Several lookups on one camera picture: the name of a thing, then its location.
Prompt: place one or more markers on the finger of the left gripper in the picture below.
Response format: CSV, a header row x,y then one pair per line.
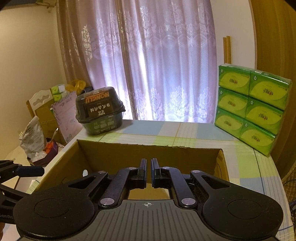
x,y
9,170
11,196

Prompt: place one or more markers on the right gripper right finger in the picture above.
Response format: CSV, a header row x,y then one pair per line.
x,y
172,179

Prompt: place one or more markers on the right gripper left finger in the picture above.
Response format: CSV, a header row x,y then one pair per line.
x,y
125,180

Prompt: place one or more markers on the white crinkled plastic bag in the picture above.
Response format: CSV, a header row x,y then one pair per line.
x,y
32,140

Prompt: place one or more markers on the dark open gift box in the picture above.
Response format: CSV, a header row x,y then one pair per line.
x,y
44,157

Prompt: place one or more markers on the brown cardboard box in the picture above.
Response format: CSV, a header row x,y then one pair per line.
x,y
111,157

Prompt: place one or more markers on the brown cardboard carton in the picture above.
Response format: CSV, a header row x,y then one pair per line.
x,y
47,121

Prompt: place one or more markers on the plaid tablecloth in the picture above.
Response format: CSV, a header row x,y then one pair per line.
x,y
186,146

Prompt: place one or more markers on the dark food container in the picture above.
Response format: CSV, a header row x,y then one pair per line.
x,y
99,111

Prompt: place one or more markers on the green tissue pack stack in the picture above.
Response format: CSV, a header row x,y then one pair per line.
x,y
251,105

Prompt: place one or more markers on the lace curtain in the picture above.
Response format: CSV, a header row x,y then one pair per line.
x,y
160,56

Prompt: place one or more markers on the wooden door handles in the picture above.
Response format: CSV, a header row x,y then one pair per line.
x,y
227,50

